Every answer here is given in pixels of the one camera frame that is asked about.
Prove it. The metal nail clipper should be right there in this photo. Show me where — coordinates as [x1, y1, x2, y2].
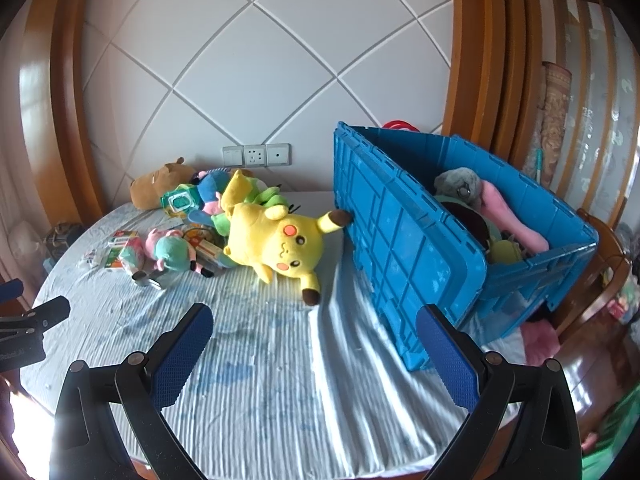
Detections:
[131, 271, 164, 290]

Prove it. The pink teal tissue pack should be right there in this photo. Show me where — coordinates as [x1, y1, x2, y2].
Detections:
[117, 236, 145, 275]

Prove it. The yellow Pikachu plush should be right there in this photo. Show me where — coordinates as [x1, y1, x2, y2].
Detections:
[220, 170, 352, 306]

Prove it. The pink pig plush green shirt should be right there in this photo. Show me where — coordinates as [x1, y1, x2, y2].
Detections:
[140, 229, 214, 278]

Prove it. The red white medicine box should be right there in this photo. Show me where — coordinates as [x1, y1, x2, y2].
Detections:
[188, 237, 224, 269]

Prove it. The blue Y-shaped foam toy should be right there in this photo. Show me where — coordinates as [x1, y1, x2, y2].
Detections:
[186, 209, 219, 231]

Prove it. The small white sachet pack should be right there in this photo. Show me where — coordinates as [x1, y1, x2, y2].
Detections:
[78, 249, 105, 269]

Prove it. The black gift box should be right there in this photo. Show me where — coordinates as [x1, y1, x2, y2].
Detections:
[43, 222, 85, 261]

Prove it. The green orange medicine box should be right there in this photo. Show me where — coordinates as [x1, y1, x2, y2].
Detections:
[103, 230, 140, 270]

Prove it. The brown capybara plush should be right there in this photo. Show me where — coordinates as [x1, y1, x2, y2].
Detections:
[129, 157, 196, 210]

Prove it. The light blue tablecloth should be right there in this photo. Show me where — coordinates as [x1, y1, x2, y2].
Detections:
[22, 204, 466, 479]

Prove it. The green wet wipes pack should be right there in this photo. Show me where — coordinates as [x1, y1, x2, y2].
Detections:
[160, 184, 204, 218]

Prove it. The wooden chair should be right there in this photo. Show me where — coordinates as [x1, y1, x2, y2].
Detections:
[552, 209, 631, 346]

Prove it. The blue pink pig plush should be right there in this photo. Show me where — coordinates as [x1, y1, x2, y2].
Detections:
[191, 168, 231, 216]

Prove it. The blue plastic storage crate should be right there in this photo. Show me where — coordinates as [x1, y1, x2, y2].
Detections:
[333, 122, 599, 372]

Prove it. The green frog plush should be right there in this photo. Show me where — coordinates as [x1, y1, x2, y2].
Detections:
[212, 170, 297, 237]

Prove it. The pink plush in crate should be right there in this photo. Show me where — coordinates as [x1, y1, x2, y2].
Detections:
[480, 180, 549, 255]

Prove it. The grey plush in crate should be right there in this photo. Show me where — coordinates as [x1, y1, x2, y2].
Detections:
[434, 167, 483, 209]

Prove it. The red handbag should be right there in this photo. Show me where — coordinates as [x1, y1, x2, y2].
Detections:
[383, 119, 419, 132]

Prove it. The white wall socket panel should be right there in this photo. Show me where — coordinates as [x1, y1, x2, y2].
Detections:
[221, 143, 292, 168]

